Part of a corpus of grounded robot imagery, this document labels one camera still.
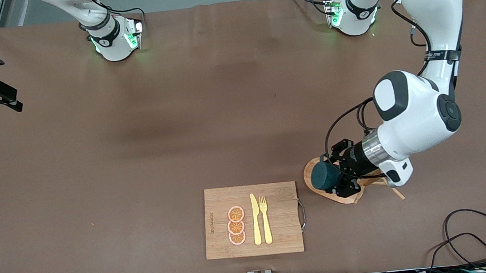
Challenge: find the yellow plastic fork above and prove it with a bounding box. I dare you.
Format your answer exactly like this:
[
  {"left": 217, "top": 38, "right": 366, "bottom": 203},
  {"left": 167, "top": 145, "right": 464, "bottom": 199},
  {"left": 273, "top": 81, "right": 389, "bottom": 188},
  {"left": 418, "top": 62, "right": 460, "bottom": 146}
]
[{"left": 258, "top": 195, "right": 274, "bottom": 245}]

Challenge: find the yellow plastic knife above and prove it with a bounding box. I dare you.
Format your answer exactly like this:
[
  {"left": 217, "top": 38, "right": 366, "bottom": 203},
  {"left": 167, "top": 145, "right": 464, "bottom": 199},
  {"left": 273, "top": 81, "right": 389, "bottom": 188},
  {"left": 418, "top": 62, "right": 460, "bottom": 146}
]
[{"left": 249, "top": 193, "right": 263, "bottom": 246}]

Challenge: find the bamboo cutting board with handle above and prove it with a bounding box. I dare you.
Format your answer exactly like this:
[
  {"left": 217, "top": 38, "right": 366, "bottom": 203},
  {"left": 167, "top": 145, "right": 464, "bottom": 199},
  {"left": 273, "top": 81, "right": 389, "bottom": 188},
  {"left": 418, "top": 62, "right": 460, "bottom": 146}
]
[{"left": 200, "top": 180, "right": 310, "bottom": 261}]

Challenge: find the dark green ribbed cup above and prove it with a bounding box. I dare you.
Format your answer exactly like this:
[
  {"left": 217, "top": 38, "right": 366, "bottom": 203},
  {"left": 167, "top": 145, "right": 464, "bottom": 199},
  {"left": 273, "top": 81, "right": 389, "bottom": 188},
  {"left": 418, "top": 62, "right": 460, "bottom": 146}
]
[{"left": 309, "top": 154, "right": 343, "bottom": 193}]

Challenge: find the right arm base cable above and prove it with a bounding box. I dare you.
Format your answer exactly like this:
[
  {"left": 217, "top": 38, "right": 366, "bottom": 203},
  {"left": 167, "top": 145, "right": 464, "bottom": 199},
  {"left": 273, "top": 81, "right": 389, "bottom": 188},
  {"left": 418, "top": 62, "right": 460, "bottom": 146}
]
[{"left": 83, "top": 0, "right": 147, "bottom": 36}]

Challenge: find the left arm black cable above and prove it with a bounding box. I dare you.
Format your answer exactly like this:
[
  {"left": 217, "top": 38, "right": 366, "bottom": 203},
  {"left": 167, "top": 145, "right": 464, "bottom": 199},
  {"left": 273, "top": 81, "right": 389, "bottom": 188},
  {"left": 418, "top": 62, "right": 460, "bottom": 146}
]
[{"left": 311, "top": 0, "right": 445, "bottom": 182}]

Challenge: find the short looped black cable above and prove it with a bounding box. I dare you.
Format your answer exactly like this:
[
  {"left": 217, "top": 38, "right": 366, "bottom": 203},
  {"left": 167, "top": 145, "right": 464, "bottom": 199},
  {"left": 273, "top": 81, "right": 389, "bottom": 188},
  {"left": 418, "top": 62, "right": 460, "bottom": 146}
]
[{"left": 422, "top": 231, "right": 486, "bottom": 273}]

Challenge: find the wooden mug tree stand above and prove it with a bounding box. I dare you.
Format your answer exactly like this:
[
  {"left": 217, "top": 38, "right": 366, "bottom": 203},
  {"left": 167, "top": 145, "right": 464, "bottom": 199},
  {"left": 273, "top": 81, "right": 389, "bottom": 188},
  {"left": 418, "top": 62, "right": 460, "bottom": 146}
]
[{"left": 302, "top": 147, "right": 406, "bottom": 210}]

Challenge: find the orange slice toy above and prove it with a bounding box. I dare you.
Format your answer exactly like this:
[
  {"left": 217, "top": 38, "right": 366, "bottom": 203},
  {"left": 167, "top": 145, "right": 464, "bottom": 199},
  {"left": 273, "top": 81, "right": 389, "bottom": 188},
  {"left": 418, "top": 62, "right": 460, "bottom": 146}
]
[
  {"left": 228, "top": 230, "right": 247, "bottom": 246},
  {"left": 227, "top": 205, "right": 246, "bottom": 223},
  {"left": 227, "top": 219, "right": 246, "bottom": 237}
]

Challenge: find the brown table cover sheet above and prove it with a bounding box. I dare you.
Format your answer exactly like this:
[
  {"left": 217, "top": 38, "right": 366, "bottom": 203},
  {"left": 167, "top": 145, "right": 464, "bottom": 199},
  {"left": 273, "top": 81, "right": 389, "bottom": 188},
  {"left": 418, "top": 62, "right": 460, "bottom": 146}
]
[{"left": 0, "top": 0, "right": 486, "bottom": 273}]

